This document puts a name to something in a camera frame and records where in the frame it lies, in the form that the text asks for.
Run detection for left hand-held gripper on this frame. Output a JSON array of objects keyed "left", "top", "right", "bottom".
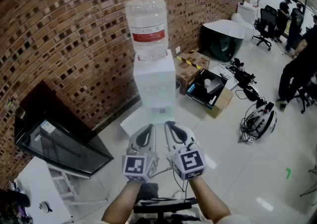
[{"left": 121, "top": 124, "right": 159, "bottom": 183}]

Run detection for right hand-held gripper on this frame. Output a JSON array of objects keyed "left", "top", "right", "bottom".
[{"left": 164, "top": 120, "right": 208, "bottom": 181}]

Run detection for white water dispenser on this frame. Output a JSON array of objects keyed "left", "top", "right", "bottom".
[{"left": 120, "top": 49, "right": 177, "bottom": 137}]

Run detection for person's left forearm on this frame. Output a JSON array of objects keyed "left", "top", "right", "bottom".
[{"left": 101, "top": 179, "right": 147, "bottom": 224}]

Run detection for person's right forearm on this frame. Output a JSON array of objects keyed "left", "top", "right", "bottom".
[{"left": 189, "top": 175, "right": 232, "bottom": 224}]

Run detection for black product box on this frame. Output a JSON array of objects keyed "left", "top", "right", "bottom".
[{"left": 185, "top": 68, "right": 228, "bottom": 109}]

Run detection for plain cardboard box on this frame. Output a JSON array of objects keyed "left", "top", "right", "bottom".
[{"left": 210, "top": 86, "right": 234, "bottom": 119}]

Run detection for cardboard box striped tape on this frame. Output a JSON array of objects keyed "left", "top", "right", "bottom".
[{"left": 174, "top": 51, "right": 211, "bottom": 95}]

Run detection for small printed floor tags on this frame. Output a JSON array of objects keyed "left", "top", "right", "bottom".
[{"left": 237, "top": 133, "right": 256, "bottom": 144}]

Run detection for white flat sheet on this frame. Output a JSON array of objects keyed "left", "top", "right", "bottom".
[{"left": 210, "top": 63, "right": 240, "bottom": 91}]

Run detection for black glass front appliance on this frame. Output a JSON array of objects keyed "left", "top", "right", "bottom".
[{"left": 14, "top": 80, "right": 114, "bottom": 179}]

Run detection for white metal rack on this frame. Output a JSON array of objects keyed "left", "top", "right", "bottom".
[{"left": 16, "top": 156, "right": 109, "bottom": 224}]

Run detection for small metal pot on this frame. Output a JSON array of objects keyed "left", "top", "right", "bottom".
[{"left": 38, "top": 201, "right": 53, "bottom": 214}]

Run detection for clear water bottle red label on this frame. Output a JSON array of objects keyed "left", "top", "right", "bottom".
[{"left": 124, "top": 0, "right": 169, "bottom": 61}]

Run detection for black swivel chair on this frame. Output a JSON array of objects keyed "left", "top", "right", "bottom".
[{"left": 293, "top": 74, "right": 317, "bottom": 115}]

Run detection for white toilet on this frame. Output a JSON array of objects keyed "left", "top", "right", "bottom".
[{"left": 231, "top": 2, "right": 258, "bottom": 43}]

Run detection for black bag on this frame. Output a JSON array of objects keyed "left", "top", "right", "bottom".
[{"left": 0, "top": 188, "right": 31, "bottom": 210}]

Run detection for black office chair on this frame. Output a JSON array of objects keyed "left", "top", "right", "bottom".
[{"left": 253, "top": 4, "right": 278, "bottom": 52}]

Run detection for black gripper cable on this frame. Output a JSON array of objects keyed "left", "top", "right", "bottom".
[{"left": 158, "top": 163, "right": 190, "bottom": 200}]

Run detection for black bar frame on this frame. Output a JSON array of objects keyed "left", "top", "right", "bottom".
[{"left": 133, "top": 198, "right": 199, "bottom": 221}]

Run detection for white round device with cables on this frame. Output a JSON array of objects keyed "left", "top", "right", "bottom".
[{"left": 239, "top": 99, "right": 277, "bottom": 143}]

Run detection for pile of black cables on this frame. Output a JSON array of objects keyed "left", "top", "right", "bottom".
[{"left": 226, "top": 57, "right": 260, "bottom": 102}]

